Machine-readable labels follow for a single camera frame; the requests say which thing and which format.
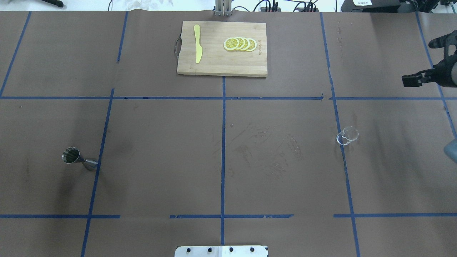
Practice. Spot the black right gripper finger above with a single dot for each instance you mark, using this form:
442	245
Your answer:
420	78
447	42

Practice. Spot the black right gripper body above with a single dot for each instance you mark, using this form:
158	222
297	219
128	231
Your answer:
448	74

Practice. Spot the clear glass cup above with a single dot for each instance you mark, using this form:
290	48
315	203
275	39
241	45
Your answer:
348	135

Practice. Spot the steel jigger measuring cup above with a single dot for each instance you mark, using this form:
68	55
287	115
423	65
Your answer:
73	155

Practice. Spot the black huawei monitor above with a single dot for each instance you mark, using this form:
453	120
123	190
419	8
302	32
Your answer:
371	6

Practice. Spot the black power strip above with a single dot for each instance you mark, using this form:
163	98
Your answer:
297	9

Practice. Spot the back lemon slice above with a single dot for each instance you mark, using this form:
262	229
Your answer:
252	45

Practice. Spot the lemon slice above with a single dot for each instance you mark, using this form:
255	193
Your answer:
241	43
252	45
231	44
246	45

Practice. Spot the bamboo cutting board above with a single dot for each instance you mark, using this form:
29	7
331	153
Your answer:
215	59

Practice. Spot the front lemon slice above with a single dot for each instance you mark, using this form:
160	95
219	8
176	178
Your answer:
231	44

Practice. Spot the yellow plastic knife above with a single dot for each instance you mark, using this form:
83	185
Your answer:
199	48

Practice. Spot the black tripod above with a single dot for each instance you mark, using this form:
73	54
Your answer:
57	3

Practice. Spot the aluminium frame post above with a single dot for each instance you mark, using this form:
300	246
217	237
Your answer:
223	8

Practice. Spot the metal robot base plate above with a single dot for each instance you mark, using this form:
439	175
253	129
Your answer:
222	251

